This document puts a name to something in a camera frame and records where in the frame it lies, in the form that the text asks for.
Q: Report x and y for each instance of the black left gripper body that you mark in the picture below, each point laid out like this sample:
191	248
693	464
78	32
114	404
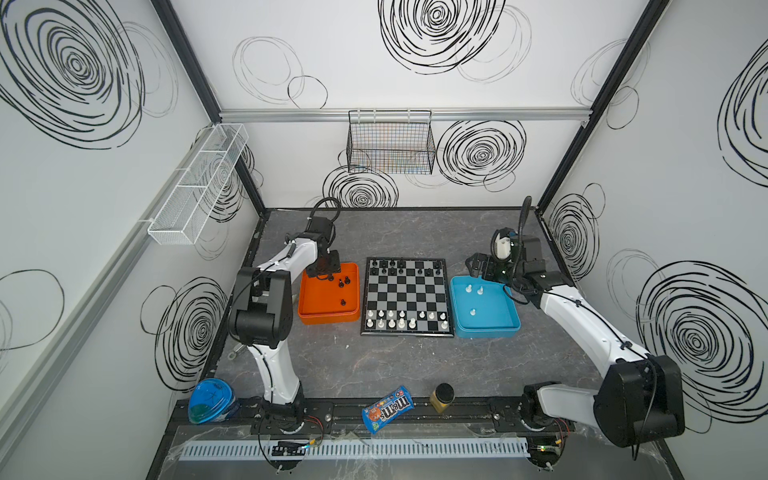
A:
327	264

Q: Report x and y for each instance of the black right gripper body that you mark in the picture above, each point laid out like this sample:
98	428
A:
482	265

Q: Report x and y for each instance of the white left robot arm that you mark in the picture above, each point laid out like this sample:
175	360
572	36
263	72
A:
261	315

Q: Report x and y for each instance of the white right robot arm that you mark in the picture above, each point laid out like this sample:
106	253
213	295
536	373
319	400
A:
626	368

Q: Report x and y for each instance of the blue plastic tray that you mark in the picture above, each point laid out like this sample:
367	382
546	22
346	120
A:
482	309

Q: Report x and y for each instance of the orange plastic tray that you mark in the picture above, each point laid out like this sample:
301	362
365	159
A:
331	300

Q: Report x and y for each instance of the black white chessboard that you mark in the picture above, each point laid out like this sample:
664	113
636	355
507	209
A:
406	297

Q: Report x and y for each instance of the yellow jar black lid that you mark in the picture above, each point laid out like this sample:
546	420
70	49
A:
442	397

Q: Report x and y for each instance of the blue candy bag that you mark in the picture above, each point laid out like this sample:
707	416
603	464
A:
385	410

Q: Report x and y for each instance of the blue lidded container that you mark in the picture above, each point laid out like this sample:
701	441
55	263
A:
212	401

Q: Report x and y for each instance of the black wire basket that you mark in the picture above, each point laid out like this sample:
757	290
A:
394	142

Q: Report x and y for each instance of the clear wall shelf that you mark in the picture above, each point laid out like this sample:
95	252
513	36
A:
190	204

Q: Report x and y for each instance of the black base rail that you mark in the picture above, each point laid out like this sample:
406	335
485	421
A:
456	411

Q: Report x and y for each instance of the white slotted cable duct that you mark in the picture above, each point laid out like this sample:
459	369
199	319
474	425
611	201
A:
354	449

